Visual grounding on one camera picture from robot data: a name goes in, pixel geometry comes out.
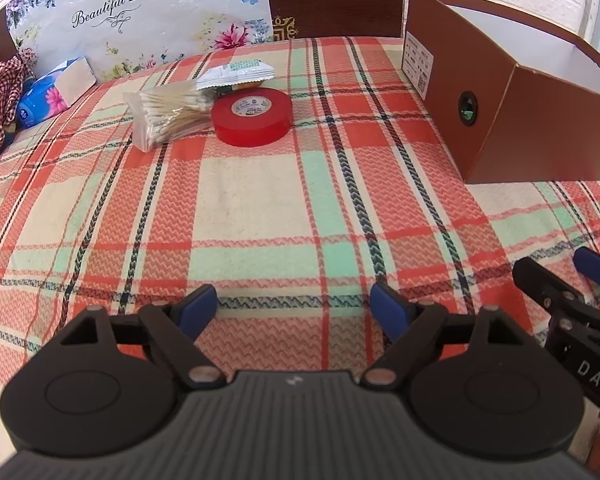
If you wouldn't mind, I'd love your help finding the red tape roll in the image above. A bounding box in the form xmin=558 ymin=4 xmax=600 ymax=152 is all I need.
xmin=211 ymin=88 xmax=294 ymax=148

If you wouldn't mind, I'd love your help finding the brown cardboard box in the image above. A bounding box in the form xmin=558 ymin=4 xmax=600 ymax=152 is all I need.
xmin=401 ymin=0 xmax=600 ymax=184

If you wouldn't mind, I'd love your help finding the cotton swab bag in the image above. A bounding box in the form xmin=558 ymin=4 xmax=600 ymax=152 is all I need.
xmin=122 ymin=80 xmax=219 ymax=153

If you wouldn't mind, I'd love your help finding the plaid bed sheet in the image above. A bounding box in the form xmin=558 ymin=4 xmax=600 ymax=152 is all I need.
xmin=0 ymin=38 xmax=600 ymax=465

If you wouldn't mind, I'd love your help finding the blue tissue pack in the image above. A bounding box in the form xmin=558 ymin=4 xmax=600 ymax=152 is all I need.
xmin=16 ymin=56 xmax=97 ymax=128

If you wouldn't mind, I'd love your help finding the floral Beautiful Day pillow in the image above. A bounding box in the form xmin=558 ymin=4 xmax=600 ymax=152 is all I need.
xmin=5 ymin=0 xmax=273 ymax=81

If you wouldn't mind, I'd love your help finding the white green sachet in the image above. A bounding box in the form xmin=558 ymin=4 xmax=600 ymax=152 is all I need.
xmin=195 ymin=60 xmax=275 ymax=90

